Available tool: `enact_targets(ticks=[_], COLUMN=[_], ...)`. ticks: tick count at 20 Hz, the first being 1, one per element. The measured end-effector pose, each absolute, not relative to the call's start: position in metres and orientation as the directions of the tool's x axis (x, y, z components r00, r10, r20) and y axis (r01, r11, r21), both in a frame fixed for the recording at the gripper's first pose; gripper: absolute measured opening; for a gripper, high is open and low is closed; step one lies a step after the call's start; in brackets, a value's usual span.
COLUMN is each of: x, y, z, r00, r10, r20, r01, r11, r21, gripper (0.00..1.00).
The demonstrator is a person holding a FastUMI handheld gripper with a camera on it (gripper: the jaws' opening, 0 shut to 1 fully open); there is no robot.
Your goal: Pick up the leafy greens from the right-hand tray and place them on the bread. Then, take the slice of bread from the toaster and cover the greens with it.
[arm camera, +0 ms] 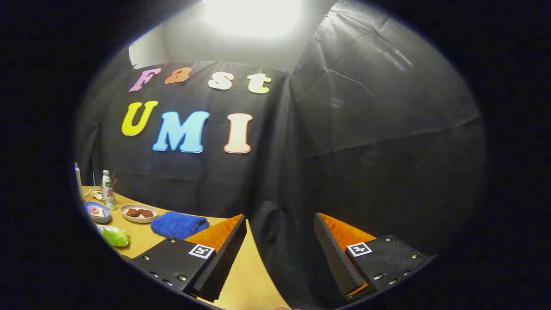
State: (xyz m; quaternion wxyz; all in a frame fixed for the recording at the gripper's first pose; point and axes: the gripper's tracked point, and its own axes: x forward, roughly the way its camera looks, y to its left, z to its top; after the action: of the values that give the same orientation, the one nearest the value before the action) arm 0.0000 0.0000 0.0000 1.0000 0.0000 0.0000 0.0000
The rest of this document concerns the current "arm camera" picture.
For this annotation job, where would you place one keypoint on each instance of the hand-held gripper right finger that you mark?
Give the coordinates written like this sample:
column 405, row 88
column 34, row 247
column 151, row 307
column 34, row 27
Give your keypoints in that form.
column 338, row 262

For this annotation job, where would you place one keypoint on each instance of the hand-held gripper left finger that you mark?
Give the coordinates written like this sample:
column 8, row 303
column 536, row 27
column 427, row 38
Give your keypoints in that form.
column 221, row 267

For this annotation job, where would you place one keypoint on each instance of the green lettuce leaf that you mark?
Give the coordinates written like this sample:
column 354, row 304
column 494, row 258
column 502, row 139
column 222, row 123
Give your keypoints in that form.
column 116, row 237

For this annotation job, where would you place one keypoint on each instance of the blue towel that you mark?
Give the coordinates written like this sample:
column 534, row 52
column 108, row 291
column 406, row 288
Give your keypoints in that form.
column 176, row 224

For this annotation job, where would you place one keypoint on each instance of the brown meat piece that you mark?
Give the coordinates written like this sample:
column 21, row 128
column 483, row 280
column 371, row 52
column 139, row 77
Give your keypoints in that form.
column 146, row 213
column 132, row 212

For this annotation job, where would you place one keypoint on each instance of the beige plate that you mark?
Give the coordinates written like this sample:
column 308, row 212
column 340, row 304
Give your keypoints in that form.
column 140, row 220

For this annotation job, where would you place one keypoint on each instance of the black backdrop cloth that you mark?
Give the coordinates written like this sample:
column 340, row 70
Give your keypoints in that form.
column 366, row 150

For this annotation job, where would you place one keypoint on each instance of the blue plate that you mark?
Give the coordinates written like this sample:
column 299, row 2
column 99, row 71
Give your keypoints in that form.
column 103, row 218

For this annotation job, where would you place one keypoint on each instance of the white bread slice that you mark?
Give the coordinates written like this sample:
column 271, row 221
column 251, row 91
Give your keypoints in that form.
column 95, row 211

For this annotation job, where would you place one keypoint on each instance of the brown chopstick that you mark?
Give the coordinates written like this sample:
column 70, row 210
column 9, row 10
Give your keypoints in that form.
column 113, row 176

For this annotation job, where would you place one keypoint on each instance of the white bottle green cap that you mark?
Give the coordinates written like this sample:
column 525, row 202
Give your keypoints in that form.
column 106, row 185

